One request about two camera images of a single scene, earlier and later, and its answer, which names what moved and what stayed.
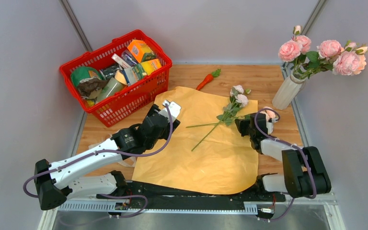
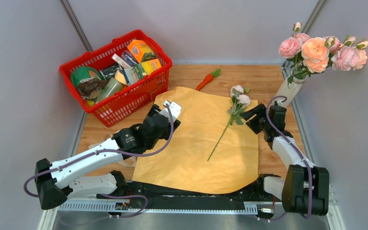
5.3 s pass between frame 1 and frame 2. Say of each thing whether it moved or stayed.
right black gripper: moved
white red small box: stayed
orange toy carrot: stayed
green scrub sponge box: stayed
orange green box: stayed
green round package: stayed
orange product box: stayed
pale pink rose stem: moved
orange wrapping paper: stayed
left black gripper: stayed
